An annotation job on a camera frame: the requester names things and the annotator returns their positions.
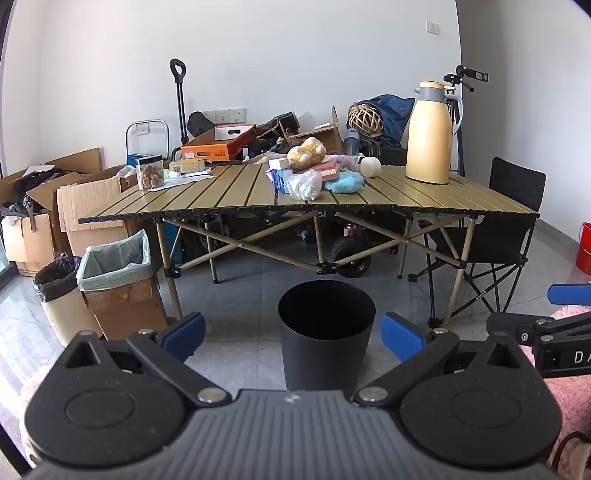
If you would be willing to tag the black folding chair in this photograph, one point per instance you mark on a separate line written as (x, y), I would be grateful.
(512, 184)

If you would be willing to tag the person's right forearm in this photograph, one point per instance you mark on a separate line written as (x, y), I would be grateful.
(572, 406)

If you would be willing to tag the black leather case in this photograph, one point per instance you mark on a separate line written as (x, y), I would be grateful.
(287, 121)

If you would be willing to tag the light blue fluffy cloth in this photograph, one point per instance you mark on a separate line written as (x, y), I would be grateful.
(346, 182)

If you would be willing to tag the white small box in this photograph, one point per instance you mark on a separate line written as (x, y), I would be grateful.
(280, 164)

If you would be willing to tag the blue bag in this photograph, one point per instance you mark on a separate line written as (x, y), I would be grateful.
(395, 113)

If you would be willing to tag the printed paper sheet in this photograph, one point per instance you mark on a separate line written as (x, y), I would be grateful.
(189, 177)

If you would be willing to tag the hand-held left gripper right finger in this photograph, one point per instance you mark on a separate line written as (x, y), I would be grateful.
(401, 337)

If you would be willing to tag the black bag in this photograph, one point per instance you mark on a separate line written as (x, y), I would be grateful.
(199, 123)

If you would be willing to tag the yellow small box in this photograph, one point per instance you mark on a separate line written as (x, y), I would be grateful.
(187, 165)

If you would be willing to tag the black tripod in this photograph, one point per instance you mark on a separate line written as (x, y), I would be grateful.
(467, 73)

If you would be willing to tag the yellow thermos jug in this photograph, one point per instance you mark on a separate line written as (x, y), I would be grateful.
(429, 138)

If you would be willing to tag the wicker ball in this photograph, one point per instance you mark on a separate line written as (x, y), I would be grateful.
(364, 120)

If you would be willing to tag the red white can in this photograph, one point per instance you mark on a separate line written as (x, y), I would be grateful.
(349, 229)

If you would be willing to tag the pink box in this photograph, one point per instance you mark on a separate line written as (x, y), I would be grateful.
(328, 170)

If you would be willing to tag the clear plastic bag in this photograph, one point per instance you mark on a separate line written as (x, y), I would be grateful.
(304, 184)

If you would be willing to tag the clear snack jar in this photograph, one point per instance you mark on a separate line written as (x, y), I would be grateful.
(150, 173)

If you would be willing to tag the orange cardboard box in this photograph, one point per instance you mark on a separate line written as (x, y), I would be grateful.
(207, 150)

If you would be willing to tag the blue grey bottle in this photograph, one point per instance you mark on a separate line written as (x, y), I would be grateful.
(352, 141)

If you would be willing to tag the red bucket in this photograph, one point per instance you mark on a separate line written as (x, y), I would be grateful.
(584, 247)

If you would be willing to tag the yellow plush toy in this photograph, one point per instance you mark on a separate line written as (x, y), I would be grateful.
(307, 152)

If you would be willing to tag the cardboard box with green liner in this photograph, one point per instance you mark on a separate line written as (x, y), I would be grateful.
(124, 304)

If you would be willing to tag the white round sponge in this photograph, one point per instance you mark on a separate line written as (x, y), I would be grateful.
(371, 167)

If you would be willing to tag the black waste bin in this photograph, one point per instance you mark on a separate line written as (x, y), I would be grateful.
(323, 355)

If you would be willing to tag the brown cardboard box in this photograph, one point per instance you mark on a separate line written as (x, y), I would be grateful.
(318, 136)

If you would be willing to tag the open cardboard box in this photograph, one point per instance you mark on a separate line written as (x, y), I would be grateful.
(92, 207)
(27, 240)

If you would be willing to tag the white metal frame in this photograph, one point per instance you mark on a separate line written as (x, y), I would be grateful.
(147, 121)

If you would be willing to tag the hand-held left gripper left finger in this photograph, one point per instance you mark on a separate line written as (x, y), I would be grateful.
(184, 332)

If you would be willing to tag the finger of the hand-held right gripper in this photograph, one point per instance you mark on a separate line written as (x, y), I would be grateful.
(508, 324)
(570, 294)

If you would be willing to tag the white wall switch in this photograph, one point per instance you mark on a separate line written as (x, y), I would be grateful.
(433, 27)

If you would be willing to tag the blue small box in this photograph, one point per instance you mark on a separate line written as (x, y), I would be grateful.
(278, 180)

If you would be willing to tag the beige bin with black liner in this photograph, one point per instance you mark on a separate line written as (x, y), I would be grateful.
(60, 314)

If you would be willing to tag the tan folding table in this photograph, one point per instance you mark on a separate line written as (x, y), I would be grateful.
(221, 189)

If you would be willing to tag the blue storage box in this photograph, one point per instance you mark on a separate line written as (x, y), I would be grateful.
(138, 160)

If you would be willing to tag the fluffy lilac headband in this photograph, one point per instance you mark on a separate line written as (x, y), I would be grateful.
(346, 160)

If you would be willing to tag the white wall sockets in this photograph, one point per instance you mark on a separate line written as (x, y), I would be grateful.
(224, 115)

